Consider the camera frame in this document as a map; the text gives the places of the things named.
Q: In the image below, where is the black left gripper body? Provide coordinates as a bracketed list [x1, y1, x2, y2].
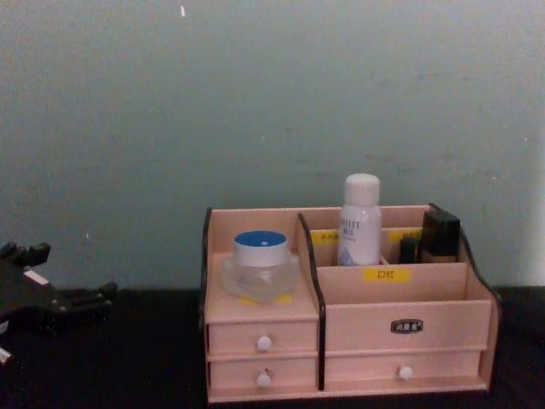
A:
[0, 260, 60, 337]

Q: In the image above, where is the black table cloth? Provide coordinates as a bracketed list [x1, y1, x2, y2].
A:
[0, 285, 545, 409]

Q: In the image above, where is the small wooden drawer white knob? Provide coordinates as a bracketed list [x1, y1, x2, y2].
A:
[208, 355, 319, 390]
[207, 320, 319, 354]

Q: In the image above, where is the glass jar blue white lid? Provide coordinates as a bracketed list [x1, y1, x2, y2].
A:
[221, 230, 301, 305]

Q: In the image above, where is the white plastic bottle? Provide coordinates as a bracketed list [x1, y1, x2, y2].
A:
[337, 172, 383, 268]

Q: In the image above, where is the wide wooden drawer white knob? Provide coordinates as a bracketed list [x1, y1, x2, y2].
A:
[324, 348, 483, 382]

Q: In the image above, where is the pale wooden desk organizer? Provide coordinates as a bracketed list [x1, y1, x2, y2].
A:
[198, 202, 503, 405]

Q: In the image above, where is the small black lipstick tube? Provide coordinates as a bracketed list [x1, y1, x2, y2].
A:
[399, 237, 421, 265]

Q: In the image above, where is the black capped foundation bottle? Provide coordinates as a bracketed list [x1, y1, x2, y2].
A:
[420, 210, 462, 263]

